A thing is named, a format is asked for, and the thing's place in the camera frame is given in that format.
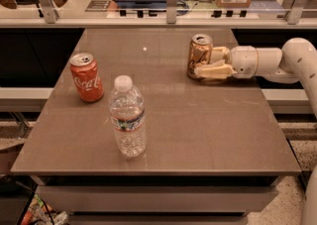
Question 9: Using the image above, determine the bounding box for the clear plastic water bottle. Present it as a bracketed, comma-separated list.
[108, 75, 147, 159]

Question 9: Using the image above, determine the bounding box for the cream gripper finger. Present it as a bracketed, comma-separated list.
[210, 47, 230, 62]
[194, 59, 236, 79]

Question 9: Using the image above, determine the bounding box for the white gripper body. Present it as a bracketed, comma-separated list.
[231, 46, 259, 79]

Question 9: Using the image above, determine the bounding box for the left metal glass bracket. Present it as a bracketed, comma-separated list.
[39, 0, 58, 24]

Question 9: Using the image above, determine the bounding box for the red Coca-Cola can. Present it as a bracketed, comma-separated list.
[70, 53, 104, 102]

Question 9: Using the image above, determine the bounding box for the middle metal glass bracket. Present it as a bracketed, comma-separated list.
[166, 0, 177, 24]

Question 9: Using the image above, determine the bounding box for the grey table drawer base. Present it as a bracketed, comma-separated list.
[37, 185, 278, 225]

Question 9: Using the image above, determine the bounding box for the colourful clutter under table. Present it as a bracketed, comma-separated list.
[19, 194, 69, 225]

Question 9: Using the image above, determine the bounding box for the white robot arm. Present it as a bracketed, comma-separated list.
[193, 38, 317, 117]

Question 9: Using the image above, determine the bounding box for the orange gold soda can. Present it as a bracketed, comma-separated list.
[187, 34, 213, 79]

